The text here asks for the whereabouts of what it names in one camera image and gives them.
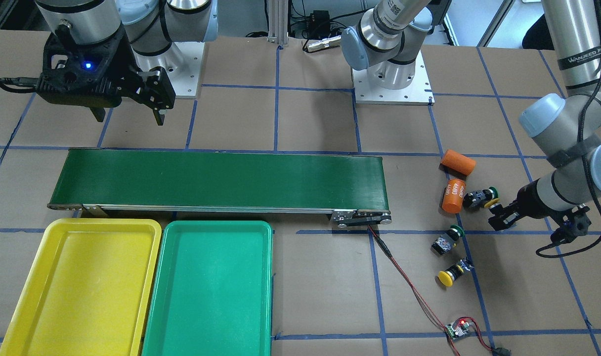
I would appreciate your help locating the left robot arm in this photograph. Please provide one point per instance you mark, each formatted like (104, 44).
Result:
(565, 128)

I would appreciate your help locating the yellow push button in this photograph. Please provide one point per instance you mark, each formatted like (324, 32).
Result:
(448, 276)
(479, 198)

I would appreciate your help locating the aluminium frame post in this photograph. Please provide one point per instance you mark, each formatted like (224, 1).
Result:
(278, 20)

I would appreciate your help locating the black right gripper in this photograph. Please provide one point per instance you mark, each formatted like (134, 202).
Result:
(126, 67)

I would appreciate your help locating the green push button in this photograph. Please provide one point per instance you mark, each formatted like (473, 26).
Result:
(448, 240)

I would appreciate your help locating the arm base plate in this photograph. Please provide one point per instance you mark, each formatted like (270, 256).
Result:
(182, 74)
(390, 83)

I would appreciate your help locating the plain orange cylinder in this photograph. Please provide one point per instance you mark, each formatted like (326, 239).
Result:
(458, 162)

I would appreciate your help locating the yellow tray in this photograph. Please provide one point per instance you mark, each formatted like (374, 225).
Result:
(88, 290)

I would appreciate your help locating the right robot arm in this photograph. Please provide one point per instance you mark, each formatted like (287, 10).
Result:
(151, 25)

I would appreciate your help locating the small green circuit board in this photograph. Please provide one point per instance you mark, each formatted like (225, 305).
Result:
(459, 329)

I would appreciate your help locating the orange cylinder labelled 4680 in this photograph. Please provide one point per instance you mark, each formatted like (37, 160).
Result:
(453, 196)

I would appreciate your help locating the green tray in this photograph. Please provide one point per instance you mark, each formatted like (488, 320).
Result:
(212, 291)

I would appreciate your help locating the green conveyor belt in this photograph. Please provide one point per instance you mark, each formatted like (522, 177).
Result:
(349, 189)

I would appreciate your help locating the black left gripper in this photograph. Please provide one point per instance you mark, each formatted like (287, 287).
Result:
(528, 199)

